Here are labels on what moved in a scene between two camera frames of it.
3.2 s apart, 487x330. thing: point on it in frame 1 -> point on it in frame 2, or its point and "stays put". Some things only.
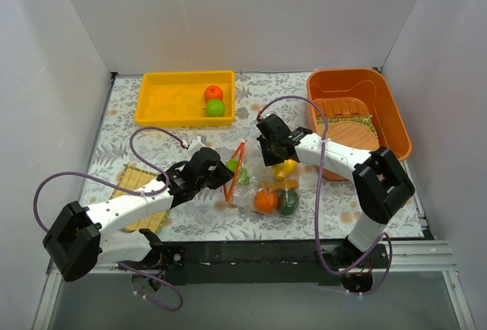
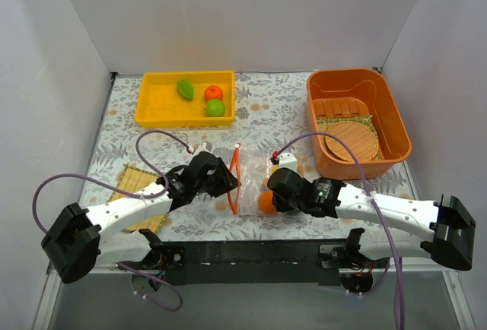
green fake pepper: (243, 176) -> (186, 88)
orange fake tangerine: (213, 92) stays put
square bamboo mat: (137, 179) stays put
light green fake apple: (215, 108) stays put
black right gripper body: (267, 153) -> (279, 201)
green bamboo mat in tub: (332, 121) stays put
